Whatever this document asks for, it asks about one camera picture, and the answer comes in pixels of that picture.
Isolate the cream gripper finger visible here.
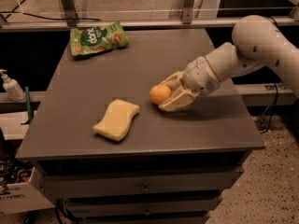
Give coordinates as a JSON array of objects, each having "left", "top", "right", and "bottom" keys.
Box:
[
  {"left": 161, "top": 71, "right": 184, "bottom": 91},
  {"left": 158, "top": 88, "right": 197, "bottom": 112}
]

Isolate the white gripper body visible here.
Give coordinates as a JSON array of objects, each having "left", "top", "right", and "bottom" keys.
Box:
[{"left": 182, "top": 57, "right": 221, "bottom": 96}]

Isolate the orange fruit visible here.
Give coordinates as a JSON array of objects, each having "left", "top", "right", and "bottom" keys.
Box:
[{"left": 149, "top": 85, "right": 171, "bottom": 105}]

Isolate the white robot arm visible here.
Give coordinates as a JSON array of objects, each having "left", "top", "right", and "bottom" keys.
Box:
[{"left": 159, "top": 15, "right": 299, "bottom": 112}]

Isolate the yellow sponge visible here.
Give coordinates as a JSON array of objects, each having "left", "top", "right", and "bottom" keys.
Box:
[{"left": 93, "top": 99, "right": 140, "bottom": 142}]

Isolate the grey drawer cabinet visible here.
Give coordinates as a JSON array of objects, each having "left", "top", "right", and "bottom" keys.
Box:
[{"left": 18, "top": 29, "right": 263, "bottom": 224}]

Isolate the green snack bag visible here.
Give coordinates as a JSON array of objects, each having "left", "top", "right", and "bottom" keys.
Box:
[{"left": 70, "top": 22, "right": 129, "bottom": 56}]

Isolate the green stick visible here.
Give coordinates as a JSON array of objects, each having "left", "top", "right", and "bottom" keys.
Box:
[{"left": 25, "top": 86, "right": 34, "bottom": 124}]

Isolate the white pump bottle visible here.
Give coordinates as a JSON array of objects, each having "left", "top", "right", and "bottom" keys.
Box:
[{"left": 0, "top": 69, "right": 25, "bottom": 102}]

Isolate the white cardboard box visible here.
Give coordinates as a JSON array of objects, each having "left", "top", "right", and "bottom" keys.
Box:
[{"left": 0, "top": 168, "right": 54, "bottom": 215}]

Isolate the metal frame rail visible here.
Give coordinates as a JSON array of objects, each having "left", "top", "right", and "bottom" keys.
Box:
[{"left": 0, "top": 16, "right": 299, "bottom": 32}]

